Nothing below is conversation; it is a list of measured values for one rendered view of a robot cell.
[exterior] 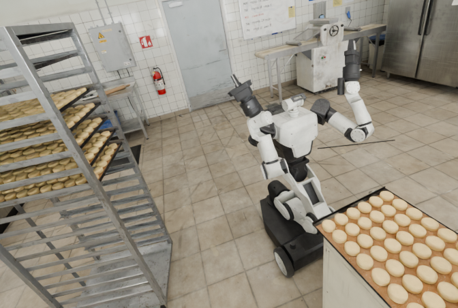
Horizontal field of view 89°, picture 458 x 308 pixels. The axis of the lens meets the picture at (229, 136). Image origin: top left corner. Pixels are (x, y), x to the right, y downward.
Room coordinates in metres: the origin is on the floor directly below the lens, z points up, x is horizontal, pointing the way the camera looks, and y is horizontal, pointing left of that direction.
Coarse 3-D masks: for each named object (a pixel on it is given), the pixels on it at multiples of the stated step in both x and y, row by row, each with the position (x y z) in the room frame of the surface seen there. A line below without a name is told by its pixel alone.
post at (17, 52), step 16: (0, 32) 0.89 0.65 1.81; (16, 48) 0.89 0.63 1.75; (32, 80) 0.89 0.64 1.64; (48, 96) 0.91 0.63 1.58; (48, 112) 0.89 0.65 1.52; (64, 128) 0.90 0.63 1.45; (80, 160) 0.89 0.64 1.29; (96, 176) 0.92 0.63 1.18; (96, 192) 0.89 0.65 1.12; (112, 208) 0.91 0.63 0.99; (128, 240) 0.89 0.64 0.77; (144, 272) 0.89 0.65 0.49; (160, 288) 0.92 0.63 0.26
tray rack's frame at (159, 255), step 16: (16, 32) 0.93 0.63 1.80; (32, 32) 1.02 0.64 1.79; (48, 32) 1.34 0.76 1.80; (16, 208) 1.10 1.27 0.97; (32, 224) 1.11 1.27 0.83; (0, 256) 0.88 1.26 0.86; (96, 256) 1.33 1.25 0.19; (112, 256) 1.33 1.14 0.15; (144, 256) 1.27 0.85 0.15; (160, 256) 1.24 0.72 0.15; (16, 272) 0.87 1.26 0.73; (96, 272) 1.22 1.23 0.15; (128, 272) 1.16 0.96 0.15; (160, 272) 1.11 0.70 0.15; (32, 288) 0.87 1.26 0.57; (96, 288) 1.08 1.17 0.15; (112, 288) 1.06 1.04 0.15; (144, 288) 1.01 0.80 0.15; (48, 304) 0.87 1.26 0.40; (80, 304) 0.99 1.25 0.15; (112, 304) 0.95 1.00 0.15; (128, 304) 0.93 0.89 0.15; (144, 304) 0.90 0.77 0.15; (160, 304) 0.89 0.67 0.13
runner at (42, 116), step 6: (36, 114) 0.92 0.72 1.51; (42, 114) 0.92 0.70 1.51; (12, 120) 0.92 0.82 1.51; (18, 120) 0.92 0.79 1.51; (24, 120) 0.92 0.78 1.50; (30, 120) 0.92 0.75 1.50; (36, 120) 0.92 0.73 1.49; (42, 120) 0.92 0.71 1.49; (0, 126) 0.92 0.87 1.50; (6, 126) 0.92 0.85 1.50; (12, 126) 0.92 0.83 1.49
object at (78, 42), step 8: (72, 24) 1.35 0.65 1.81; (80, 40) 1.36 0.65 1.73; (80, 56) 1.34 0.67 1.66; (88, 56) 1.37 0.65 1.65; (88, 64) 1.34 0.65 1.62; (96, 80) 1.34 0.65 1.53; (104, 96) 1.34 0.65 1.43; (104, 104) 1.34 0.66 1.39; (112, 112) 1.35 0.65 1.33; (112, 120) 1.34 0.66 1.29; (120, 128) 1.36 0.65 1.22; (120, 136) 1.34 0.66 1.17; (128, 144) 1.37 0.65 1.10; (136, 168) 1.34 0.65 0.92; (144, 184) 1.34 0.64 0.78; (144, 192) 1.34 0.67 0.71; (152, 200) 1.34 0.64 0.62; (152, 208) 1.34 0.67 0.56; (160, 216) 1.36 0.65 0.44; (160, 224) 1.34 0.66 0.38; (168, 240) 1.34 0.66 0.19
